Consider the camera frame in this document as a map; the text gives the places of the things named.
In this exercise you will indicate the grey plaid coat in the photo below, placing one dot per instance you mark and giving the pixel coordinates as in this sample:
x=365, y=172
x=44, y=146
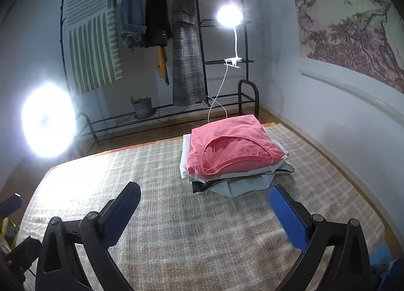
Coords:
x=186, y=57

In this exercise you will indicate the yellow-trimmed bag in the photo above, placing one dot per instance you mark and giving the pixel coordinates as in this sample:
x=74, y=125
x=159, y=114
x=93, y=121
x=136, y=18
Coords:
x=4, y=224

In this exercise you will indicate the black coat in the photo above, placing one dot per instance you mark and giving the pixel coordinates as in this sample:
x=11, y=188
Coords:
x=156, y=10

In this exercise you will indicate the green striped hanging rug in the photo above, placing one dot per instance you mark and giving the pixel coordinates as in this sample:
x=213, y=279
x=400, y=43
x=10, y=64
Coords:
x=91, y=41

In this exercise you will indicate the pink dress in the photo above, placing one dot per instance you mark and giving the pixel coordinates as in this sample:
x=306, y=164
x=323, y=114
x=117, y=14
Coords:
x=227, y=139

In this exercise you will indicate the denim jacket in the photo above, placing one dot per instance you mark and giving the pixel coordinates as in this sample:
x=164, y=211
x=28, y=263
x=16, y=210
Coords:
x=132, y=10

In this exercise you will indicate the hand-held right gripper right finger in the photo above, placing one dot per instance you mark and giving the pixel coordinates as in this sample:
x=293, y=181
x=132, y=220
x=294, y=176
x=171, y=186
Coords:
x=287, y=215

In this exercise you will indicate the black metal clothes rack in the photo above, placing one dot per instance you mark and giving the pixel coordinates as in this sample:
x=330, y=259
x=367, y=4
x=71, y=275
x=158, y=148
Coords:
x=247, y=82

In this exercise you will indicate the beige plaid blanket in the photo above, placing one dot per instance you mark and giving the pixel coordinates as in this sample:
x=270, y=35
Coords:
x=189, y=231

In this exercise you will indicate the white clip lamp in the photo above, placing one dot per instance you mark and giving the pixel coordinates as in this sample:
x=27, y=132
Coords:
x=229, y=16

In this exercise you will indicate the grey folded garment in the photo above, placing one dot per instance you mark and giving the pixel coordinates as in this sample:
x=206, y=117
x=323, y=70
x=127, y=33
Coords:
x=246, y=188

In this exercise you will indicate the landscape wall painting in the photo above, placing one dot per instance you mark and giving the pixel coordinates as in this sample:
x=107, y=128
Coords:
x=347, y=19

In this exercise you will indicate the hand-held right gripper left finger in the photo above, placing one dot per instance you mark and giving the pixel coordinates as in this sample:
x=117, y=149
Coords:
x=121, y=215

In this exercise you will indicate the potted plant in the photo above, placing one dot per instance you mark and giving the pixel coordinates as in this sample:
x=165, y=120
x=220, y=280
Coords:
x=142, y=109

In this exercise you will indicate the dark folded garment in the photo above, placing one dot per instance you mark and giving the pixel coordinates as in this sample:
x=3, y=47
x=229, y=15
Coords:
x=200, y=187

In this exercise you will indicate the white folded garment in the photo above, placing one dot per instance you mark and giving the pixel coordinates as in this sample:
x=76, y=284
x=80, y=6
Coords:
x=184, y=158

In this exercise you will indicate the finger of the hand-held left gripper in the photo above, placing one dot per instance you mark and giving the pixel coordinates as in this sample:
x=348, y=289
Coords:
x=9, y=207

